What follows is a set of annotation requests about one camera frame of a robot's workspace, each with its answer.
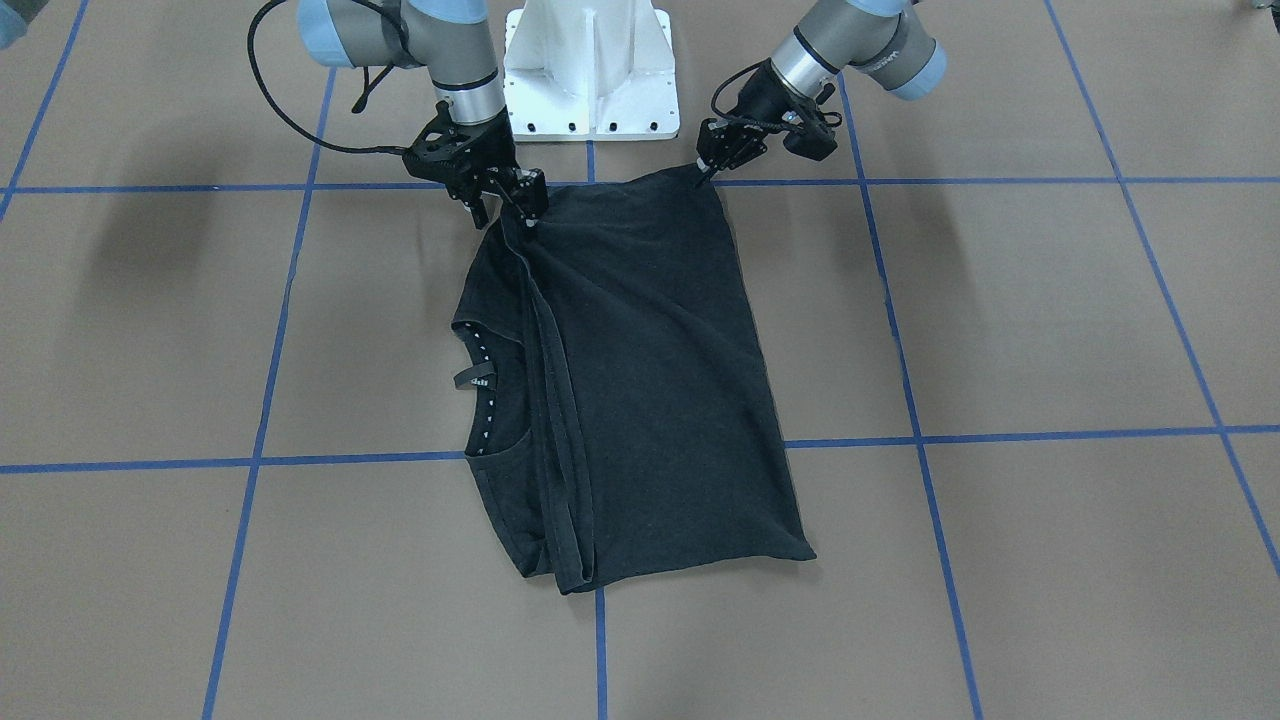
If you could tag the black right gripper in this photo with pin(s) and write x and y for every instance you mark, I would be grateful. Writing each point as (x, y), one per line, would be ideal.
(491, 147)

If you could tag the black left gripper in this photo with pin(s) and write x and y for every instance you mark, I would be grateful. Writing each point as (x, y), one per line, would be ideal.
(762, 104)

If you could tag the black graphic t-shirt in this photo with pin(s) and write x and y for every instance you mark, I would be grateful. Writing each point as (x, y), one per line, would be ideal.
(624, 423)

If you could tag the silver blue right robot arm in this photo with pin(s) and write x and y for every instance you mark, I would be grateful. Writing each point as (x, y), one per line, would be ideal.
(449, 39)

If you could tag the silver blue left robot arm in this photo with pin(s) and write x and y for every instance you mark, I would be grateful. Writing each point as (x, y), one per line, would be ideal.
(883, 40)

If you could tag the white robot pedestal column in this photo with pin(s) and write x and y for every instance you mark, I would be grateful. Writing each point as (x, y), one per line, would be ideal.
(579, 71)

